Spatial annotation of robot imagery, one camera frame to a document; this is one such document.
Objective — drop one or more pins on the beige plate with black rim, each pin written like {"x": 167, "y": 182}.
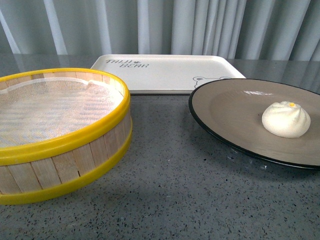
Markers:
{"x": 231, "y": 110}

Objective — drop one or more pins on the yellow-rimmed wooden steamer basket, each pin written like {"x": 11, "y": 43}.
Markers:
{"x": 44, "y": 170}

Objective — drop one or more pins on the grey pleated curtain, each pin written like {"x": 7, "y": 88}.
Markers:
{"x": 232, "y": 29}

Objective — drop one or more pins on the white bear-print tray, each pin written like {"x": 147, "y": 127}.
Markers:
{"x": 166, "y": 74}

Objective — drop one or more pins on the white mesh steamer cloth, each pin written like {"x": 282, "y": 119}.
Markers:
{"x": 47, "y": 108}

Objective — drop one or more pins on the white steamed bun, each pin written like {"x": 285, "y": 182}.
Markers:
{"x": 286, "y": 119}

